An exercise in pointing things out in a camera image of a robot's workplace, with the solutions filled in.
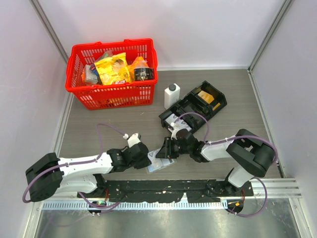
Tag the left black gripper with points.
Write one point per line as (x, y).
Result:
(145, 162)

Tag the red plastic shopping basket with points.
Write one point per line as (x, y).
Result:
(99, 96)

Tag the white slotted cable duct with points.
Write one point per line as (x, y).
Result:
(182, 205)

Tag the grey leather card holder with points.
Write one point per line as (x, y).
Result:
(165, 163)

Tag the black labelled jar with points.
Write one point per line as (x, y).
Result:
(143, 74)

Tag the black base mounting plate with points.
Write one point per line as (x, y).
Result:
(168, 191)

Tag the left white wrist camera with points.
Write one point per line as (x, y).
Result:
(133, 139)

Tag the grey green snack packet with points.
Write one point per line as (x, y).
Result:
(88, 77)

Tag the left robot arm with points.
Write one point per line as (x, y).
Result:
(51, 174)

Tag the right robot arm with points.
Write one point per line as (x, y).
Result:
(253, 154)

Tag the white bottle grey cap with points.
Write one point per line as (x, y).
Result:
(171, 95)

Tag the white card boxes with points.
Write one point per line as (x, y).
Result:
(173, 118)

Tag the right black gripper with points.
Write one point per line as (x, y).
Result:
(166, 151)

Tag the orange snack bag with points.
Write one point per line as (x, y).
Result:
(139, 62)

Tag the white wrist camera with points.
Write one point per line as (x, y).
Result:
(133, 139)
(175, 127)

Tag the black compartment organizer tray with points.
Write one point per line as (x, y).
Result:
(193, 109)

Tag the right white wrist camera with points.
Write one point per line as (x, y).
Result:
(175, 127)

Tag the yellow chips bag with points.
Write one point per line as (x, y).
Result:
(113, 70)

